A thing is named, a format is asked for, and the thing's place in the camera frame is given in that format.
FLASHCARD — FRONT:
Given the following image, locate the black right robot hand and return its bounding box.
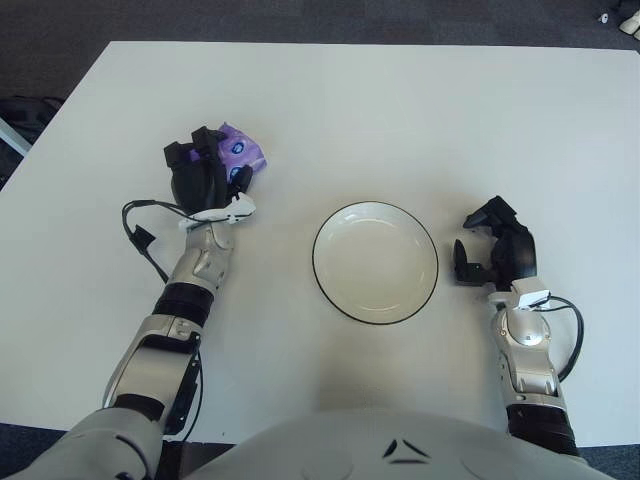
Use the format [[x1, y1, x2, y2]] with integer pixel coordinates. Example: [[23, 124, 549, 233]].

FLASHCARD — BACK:
[[452, 195, 539, 291]]

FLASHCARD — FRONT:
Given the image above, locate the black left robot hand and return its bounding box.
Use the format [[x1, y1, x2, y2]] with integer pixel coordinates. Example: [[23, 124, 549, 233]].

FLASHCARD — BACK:
[[162, 126, 254, 211]]

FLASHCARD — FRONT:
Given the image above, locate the purple tissue paper pack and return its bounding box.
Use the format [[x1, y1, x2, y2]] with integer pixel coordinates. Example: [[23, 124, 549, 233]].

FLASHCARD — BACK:
[[187, 119, 270, 189]]

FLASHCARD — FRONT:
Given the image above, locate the white plate with black rim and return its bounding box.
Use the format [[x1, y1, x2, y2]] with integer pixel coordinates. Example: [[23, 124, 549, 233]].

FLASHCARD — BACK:
[[311, 200, 440, 326]]

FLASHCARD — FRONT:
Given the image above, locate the black bag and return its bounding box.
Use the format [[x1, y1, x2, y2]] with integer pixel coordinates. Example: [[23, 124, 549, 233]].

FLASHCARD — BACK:
[[0, 95, 65, 169]]

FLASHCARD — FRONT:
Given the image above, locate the light grey board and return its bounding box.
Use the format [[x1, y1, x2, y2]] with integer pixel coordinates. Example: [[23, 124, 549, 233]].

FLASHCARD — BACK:
[[0, 117, 34, 154]]

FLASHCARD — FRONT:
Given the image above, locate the grey robot torso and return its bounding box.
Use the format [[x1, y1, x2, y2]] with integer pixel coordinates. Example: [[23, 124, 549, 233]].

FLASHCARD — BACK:
[[187, 409, 601, 480]]

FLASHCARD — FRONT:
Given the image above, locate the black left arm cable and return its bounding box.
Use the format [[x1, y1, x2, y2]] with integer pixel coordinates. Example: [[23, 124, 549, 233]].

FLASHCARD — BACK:
[[121, 199, 206, 444]]

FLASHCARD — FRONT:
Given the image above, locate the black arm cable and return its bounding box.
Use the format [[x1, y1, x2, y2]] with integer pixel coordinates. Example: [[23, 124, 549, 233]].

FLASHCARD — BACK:
[[121, 199, 206, 444], [542, 295, 586, 384]]

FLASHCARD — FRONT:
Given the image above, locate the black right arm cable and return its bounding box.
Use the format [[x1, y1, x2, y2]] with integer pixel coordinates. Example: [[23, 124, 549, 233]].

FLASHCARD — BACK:
[[542, 295, 586, 384]]

